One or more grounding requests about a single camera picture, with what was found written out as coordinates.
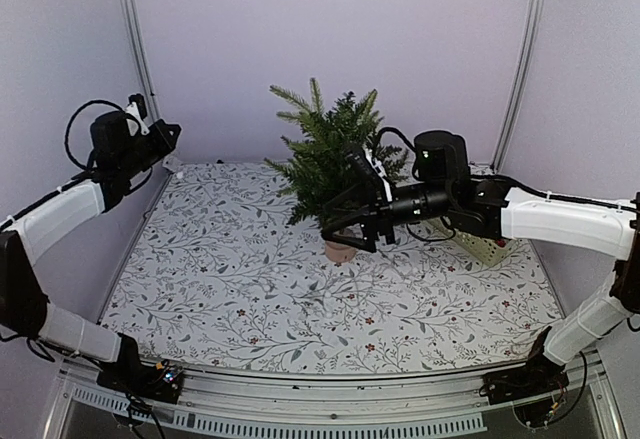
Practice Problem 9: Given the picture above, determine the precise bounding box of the pale green plastic basket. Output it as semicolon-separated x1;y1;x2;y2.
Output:
428;219;519;266

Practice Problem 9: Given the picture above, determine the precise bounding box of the front aluminium rail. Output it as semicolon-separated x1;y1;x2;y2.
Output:
42;350;628;438

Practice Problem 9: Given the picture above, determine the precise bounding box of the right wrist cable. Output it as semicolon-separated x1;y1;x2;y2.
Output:
374;126;419;160

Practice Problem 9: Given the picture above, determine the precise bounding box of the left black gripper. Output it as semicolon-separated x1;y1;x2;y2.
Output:
118;118;182;178

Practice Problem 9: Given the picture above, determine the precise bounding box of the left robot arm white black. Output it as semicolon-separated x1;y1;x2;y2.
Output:
1;105;181;393

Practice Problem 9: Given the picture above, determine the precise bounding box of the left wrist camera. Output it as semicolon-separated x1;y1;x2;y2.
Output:
125;93;149;137

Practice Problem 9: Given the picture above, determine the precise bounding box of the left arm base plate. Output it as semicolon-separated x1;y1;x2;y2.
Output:
97;360;184;404

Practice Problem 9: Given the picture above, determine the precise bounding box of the floral white tablecloth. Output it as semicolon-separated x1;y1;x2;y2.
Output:
101;163;562;375

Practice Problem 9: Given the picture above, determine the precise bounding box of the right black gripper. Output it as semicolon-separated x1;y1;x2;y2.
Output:
320;179;452;254

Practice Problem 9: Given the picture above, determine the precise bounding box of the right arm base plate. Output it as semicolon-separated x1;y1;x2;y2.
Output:
478;366;569;405

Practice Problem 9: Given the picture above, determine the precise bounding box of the small green christmas tree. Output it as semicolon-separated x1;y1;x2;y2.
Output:
263;77;410;264

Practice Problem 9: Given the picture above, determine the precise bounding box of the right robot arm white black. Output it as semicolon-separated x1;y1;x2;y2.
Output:
321;130;639;395

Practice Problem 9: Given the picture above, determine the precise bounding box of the wrist cable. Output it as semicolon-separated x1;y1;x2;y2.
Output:
374;126;419;160
63;99;126;170

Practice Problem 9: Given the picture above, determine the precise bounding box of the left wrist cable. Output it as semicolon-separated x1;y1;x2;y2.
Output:
63;99;126;170

